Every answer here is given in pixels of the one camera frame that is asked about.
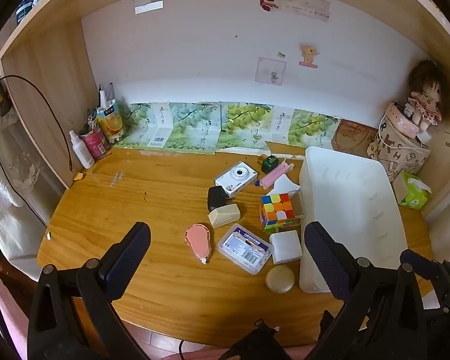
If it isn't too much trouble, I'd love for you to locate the green jar with gold lid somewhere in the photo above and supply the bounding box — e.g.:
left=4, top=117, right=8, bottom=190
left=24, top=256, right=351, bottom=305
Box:
left=257, top=154, right=279, bottom=169

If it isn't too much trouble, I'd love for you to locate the beige wedge-shaped box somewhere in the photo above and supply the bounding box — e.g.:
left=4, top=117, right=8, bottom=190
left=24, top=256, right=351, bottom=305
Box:
left=208, top=202, right=241, bottom=229

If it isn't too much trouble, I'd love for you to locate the pink round box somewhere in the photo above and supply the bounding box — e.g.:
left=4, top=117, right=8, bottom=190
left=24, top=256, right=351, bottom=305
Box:
left=384, top=101, right=422, bottom=139

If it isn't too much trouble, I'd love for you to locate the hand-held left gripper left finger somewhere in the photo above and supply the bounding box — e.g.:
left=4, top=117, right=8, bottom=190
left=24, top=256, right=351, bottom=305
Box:
left=27, top=222, right=152, bottom=360

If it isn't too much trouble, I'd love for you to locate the white plastic bin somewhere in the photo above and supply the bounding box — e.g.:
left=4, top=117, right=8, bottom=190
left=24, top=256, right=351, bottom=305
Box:
left=298, top=146, right=409, bottom=294

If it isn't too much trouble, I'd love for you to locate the pink tube bundle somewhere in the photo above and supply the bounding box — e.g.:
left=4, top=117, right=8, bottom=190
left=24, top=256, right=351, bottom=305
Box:
left=259, top=160, right=295, bottom=189

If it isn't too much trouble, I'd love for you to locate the white lace curtain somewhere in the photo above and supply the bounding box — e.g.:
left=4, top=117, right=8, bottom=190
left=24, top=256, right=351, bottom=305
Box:
left=0, top=120, right=53, bottom=259

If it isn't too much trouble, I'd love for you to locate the black cable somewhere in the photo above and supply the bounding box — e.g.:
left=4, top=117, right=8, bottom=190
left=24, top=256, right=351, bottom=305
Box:
left=0, top=75, right=74, bottom=173

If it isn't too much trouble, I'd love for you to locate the white spray bottle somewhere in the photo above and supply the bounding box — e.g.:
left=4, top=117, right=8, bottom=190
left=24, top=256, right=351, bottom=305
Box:
left=69, top=130, right=95, bottom=169

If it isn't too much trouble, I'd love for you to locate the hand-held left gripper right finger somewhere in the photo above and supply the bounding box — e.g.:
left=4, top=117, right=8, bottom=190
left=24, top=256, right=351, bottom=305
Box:
left=303, top=221, right=428, bottom=360

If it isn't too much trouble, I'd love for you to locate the white square box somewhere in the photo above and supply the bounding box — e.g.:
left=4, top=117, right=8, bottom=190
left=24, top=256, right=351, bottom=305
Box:
left=269, top=229, right=303, bottom=265

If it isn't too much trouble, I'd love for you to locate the white toy camera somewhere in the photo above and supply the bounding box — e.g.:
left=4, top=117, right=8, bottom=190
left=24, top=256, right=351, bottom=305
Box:
left=214, top=161, right=253, bottom=199

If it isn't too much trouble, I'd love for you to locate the letter-print fabric bag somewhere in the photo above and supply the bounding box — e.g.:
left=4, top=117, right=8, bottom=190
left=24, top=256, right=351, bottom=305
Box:
left=367, top=101, right=432, bottom=179

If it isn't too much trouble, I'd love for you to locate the brown cardboard panel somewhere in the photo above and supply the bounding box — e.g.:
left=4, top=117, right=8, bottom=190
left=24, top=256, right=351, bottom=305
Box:
left=331, top=119, right=379, bottom=152

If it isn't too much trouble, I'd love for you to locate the pink square wall sticker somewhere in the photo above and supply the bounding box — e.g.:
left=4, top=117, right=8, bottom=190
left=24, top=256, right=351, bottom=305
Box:
left=255, top=57, right=287, bottom=85

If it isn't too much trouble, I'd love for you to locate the clear plastic box with label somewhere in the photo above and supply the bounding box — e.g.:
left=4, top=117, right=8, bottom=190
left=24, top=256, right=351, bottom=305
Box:
left=217, top=223, right=274, bottom=275

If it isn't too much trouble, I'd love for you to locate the black power adapter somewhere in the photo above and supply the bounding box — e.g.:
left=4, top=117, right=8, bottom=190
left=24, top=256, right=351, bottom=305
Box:
left=207, top=186, right=229, bottom=212

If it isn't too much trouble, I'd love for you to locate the brown-haired rag doll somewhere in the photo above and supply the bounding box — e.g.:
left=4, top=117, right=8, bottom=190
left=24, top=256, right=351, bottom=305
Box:
left=404, top=60, right=445, bottom=126

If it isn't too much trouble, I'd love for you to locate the blue and white jar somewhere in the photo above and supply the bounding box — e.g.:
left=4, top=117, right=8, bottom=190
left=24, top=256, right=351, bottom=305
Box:
left=15, top=0, right=35, bottom=23

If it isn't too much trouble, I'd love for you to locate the colourful puzzle cube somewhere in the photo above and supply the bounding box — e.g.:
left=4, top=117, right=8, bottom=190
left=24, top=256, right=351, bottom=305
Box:
left=259, top=193, right=300, bottom=232

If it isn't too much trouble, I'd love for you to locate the green tissue pack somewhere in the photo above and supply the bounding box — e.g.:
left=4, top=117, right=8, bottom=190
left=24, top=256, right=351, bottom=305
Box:
left=392, top=172, right=433, bottom=211

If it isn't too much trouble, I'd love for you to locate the orange pony wall sticker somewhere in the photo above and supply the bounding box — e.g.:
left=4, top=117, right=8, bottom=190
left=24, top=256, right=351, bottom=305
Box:
left=299, top=44, right=319, bottom=69

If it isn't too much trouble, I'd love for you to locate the pink correction tape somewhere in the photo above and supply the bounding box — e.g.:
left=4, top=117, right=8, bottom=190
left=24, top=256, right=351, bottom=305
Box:
left=184, top=224, right=213, bottom=264

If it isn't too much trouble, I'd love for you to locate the red can pen holder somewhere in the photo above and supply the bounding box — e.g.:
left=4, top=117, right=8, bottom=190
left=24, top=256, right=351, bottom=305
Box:
left=79, top=125, right=111, bottom=158

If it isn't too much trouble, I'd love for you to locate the round beige compact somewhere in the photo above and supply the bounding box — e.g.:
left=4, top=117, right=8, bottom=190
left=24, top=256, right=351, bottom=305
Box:
left=265, top=265, right=296, bottom=294

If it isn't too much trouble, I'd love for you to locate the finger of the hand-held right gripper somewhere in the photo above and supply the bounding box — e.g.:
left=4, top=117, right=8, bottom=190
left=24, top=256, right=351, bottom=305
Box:
left=399, top=249, right=450, bottom=321

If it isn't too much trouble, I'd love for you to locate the pink cloth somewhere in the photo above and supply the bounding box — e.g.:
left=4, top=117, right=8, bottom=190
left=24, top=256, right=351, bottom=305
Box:
left=0, top=255, right=31, bottom=360

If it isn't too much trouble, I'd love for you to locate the wooden desk hutch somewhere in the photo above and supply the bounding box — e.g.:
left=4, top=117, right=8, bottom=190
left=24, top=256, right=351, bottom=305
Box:
left=0, top=0, right=450, bottom=233

